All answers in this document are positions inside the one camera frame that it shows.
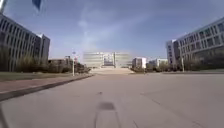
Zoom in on grey office building with windows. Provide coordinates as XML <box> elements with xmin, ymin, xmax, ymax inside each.
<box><xmin>165</xmin><ymin>17</ymin><xmax>224</xmax><ymax>71</ymax></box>

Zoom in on pale low building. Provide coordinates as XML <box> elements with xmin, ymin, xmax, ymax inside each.
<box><xmin>147</xmin><ymin>58</ymin><xmax>169</xmax><ymax>69</ymax></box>

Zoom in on pale wide steps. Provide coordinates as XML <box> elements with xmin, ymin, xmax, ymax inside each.
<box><xmin>89</xmin><ymin>67</ymin><xmax>136</xmax><ymax>75</ymax></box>

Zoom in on row of bushes and trees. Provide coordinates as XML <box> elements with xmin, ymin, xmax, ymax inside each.
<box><xmin>130</xmin><ymin>58</ymin><xmax>204</xmax><ymax>74</ymax></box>

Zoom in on grey paved road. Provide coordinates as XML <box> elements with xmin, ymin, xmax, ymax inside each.
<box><xmin>0</xmin><ymin>72</ymin><xmax>224</xmax><ymax>128</ymax></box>

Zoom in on reddish brick sidewalk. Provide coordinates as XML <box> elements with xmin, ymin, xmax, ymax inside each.
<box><xmin>0</xmin><ymin>75</ymin><xmax>86</xmax><ymax>94</ymax></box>

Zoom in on large grey office building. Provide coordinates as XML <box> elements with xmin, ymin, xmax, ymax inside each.
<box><xmin>0</xmin><ymin>13</ymin><xmax>51</xmax><ymax>72</ymax></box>

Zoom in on dark kerb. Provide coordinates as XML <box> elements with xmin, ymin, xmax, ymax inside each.
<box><xmin>0</xmin><ymin>74</ymin><xmax>95</xmax><ymax>102</ymax></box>

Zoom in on pale pole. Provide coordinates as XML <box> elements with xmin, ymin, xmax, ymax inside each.
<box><xmin>180</xmin><ymin>46</ymin><xmax>185</xmax><ymax>73</ymax></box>

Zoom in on pale wide glass building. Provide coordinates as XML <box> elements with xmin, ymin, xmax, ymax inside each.
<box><xmin>82</xmin><ymin>51</ymin><xmax>134</xmax><ymax>69</ymax></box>

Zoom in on grass strip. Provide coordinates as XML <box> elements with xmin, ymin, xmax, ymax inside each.
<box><xmin>0</xmin><ymin>71</ymin><xmax>79</xmax><ymax>82</ymax></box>

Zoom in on white small building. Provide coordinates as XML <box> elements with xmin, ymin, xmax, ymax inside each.
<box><xmin>131</xmin><ymin>56</ymin><xmax>148</xmax><ymax>70</ymax></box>

